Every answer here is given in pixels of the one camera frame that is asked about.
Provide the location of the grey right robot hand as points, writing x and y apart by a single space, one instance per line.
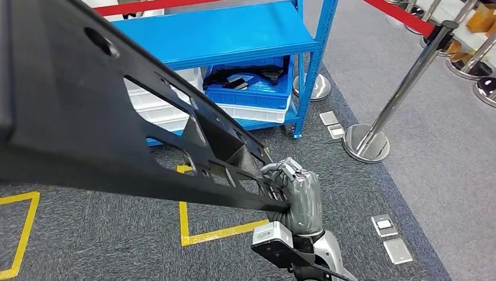
306 201

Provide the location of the black plastic panel part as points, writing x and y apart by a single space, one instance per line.
58 116

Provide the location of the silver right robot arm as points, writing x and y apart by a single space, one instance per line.
329 252

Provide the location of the black plastic trim part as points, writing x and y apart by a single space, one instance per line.
221 77

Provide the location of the blue metal shelf rack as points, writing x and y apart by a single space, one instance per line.
213 35

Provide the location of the blue plastic crate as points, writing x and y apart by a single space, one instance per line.
248 99

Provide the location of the red barrier belt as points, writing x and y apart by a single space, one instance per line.
407 17

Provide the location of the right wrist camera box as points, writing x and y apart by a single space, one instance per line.
267 234

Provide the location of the chrome stanchion post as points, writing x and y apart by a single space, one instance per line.
319 89
431 9
366 143
453 50
471 70
486 93

